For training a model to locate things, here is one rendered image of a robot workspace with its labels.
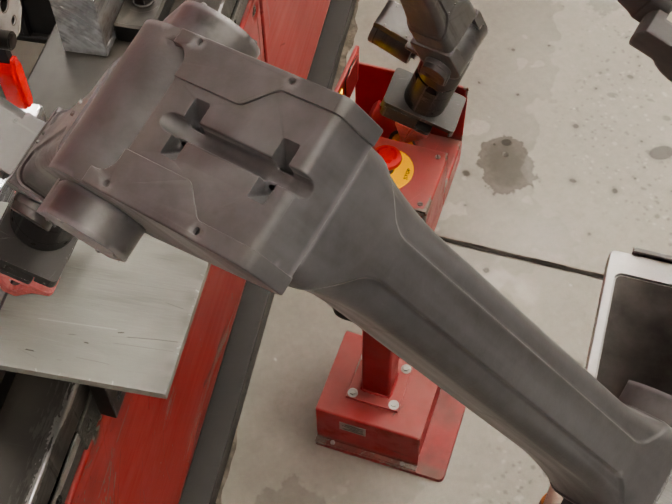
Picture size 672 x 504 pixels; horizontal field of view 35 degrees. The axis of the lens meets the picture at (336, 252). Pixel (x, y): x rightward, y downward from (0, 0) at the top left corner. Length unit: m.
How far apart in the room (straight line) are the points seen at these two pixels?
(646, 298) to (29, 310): 0.57
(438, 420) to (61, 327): 1.15
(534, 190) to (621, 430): 1.84
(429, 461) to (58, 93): 1.01
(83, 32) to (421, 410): 0.93
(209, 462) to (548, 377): 1.51
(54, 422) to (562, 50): 1.87
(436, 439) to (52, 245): 1.21
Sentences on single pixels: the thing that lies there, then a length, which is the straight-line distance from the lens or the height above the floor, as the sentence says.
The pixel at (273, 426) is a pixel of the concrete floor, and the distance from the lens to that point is 2.07.
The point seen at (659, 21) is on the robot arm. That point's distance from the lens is 0.92.
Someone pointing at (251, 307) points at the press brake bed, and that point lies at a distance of 2.15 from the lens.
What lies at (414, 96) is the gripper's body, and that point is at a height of 0.84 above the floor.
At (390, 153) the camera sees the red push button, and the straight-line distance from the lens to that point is 1.38.
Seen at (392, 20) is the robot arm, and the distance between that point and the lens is 1.34.
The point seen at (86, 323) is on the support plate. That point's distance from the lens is 1.03.
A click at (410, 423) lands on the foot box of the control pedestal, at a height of 0.12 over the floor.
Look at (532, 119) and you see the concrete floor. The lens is 2.55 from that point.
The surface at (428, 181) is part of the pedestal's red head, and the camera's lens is 1.39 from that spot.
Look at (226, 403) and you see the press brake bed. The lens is 2.05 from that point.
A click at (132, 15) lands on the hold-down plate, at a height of 0.91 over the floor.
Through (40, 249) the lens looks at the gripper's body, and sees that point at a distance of 0.98.
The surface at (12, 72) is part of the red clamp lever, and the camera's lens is 1.07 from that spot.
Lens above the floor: 1.85
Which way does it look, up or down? 54 degrees down
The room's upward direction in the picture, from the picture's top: 1 degrees counter-clockwise
